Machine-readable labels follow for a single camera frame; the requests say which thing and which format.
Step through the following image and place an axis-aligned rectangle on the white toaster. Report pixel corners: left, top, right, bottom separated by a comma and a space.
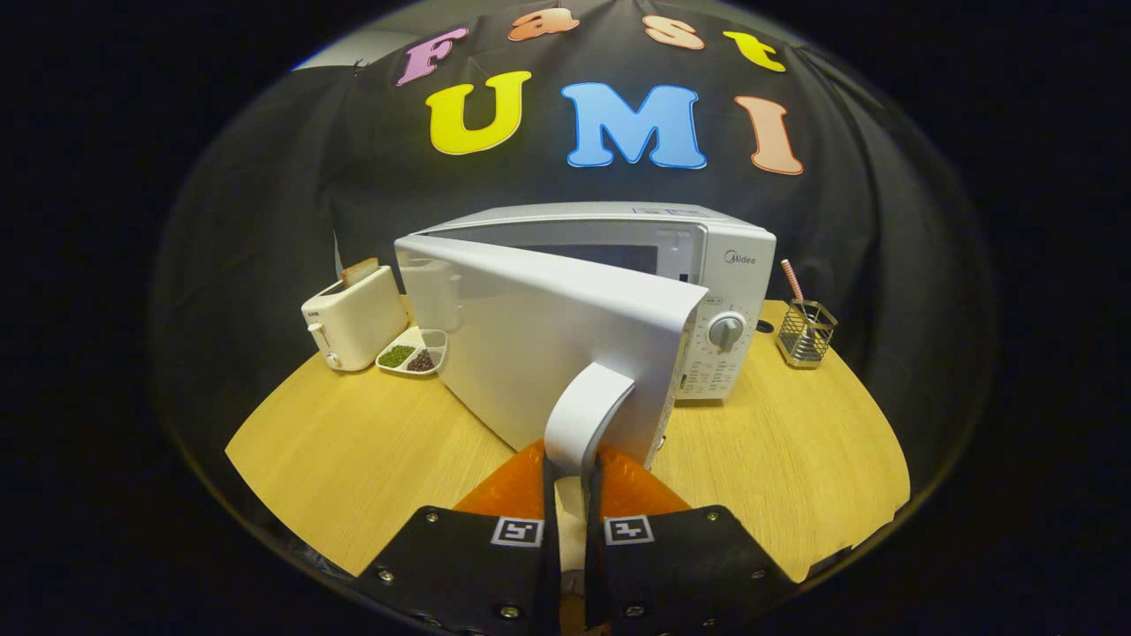
301, 259, 410, 372

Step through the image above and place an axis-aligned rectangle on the metal wire holder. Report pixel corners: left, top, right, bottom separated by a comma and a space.
777, 299, 839, 368

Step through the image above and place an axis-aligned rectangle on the white microwave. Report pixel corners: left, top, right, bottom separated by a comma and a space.
393, 202, 778, 522

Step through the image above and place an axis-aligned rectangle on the black backdrop cloth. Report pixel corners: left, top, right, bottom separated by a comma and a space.
150, 0, 999, 496

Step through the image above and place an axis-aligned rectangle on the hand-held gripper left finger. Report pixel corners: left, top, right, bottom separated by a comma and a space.
353, 439, 564, 636

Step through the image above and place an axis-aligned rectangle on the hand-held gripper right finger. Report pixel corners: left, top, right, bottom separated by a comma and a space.
583, 444, 796, 636

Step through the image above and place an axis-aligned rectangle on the white divided dish with beans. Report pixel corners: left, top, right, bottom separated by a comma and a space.
376, 326, 449, 377

